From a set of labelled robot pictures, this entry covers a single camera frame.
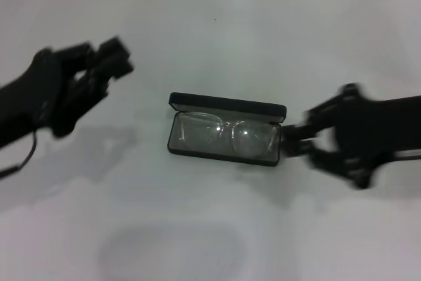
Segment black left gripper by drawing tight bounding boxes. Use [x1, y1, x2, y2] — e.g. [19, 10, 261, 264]
[0, 36, 136, 147]

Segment clear white glasses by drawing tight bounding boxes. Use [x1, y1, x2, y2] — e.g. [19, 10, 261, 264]
[177, 111, 279, 157]

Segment black glasses case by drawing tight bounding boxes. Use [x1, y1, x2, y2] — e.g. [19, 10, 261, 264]
[167, 91, 287, 167]

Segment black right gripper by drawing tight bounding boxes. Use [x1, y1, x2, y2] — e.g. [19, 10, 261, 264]
[281, 83, 421, 190]

